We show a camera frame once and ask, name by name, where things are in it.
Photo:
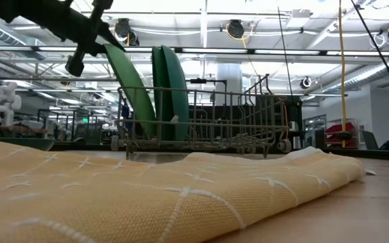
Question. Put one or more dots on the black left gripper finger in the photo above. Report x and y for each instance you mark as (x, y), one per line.
(108, 37)
(95, 50)

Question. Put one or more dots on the light green plate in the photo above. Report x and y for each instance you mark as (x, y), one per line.
(130, 87)

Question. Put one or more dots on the dark green plate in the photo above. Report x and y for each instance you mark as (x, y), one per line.
(159, 101)

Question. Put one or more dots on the dark teal plate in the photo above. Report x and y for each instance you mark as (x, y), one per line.
(29, 143)

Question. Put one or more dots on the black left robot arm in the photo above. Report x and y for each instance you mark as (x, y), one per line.
(29, 13)

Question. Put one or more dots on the white robot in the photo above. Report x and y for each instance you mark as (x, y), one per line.
(5, 101)

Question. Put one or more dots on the orange checked cloth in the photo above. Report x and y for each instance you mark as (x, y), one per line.
(147, 202)

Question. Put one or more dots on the black round weight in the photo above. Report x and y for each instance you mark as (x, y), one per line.
(343, 135)

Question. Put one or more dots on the black aluminium table frame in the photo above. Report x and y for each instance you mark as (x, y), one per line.
(383, 155)

